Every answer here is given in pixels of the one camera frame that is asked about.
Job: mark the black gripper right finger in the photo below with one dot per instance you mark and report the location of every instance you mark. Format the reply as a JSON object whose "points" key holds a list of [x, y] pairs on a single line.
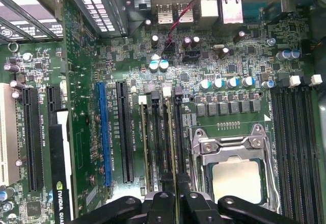
{"points": [[198, 208]]}

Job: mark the white expansion slot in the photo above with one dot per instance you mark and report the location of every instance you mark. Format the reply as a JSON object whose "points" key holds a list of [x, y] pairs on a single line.
{"points": [[9, 132]]}

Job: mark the silver-topped capacitor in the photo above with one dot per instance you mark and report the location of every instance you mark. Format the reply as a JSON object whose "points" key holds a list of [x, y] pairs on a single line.
{"points": [[27, 56]]}

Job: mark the short black expansion slot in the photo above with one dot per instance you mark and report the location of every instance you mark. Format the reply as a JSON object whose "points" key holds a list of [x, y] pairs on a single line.
{"points": [[53, 99]]}

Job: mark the blue rear port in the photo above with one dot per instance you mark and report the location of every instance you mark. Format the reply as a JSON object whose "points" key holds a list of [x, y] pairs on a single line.
{"points": [[253, 12]]}

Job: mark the dark brown capacitor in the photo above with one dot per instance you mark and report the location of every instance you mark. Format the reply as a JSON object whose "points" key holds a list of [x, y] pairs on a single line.
{"points": [[195, 41], [147, 22], [11, 67], [224, 52], [187, 42], [240, 36], [154, 40]]}

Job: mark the silver CPU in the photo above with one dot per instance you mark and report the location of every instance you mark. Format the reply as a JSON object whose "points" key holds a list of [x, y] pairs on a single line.
{"points": [[237, 180]]}

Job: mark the metal socket cover frame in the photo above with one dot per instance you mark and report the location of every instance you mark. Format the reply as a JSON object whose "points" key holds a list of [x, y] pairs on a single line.
{"points": [[234, 149]]}

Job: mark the long black expansion slot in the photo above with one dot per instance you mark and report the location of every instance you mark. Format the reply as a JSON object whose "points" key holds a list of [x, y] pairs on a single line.
{"points": [[31, 137], [124, 132]]}

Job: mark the green motherboard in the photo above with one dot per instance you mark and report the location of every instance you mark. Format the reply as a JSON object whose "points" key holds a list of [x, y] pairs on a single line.
{"points": [[84, 107]]}

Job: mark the black Nvidia graphics card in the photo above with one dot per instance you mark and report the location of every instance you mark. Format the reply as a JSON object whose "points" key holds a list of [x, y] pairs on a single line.
{"points": [[54, 145]]}

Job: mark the black and silver PC case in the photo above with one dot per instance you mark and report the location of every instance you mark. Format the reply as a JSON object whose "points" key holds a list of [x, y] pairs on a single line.
{"points": [[127, 17]]}

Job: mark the blue expansion slot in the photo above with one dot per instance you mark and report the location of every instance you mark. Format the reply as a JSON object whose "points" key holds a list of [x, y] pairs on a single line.
{"points": [[105, 132]]}

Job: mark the blue-topped round capacitor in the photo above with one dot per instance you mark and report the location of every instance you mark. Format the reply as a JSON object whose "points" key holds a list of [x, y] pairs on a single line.
{"points": [[268, 84], [247, 81], [217, 83], [295, 54], [153, 65], [205, 84], [232, 82], [283, 55], [163, 65]]}

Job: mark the tall silver rear port block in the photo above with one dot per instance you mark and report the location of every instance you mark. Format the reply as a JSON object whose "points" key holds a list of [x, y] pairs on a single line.
{"points": [[209, 10], [230, 12]]}

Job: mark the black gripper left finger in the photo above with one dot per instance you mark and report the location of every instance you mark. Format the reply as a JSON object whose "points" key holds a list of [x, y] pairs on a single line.
{"points": [[158, 208]]}

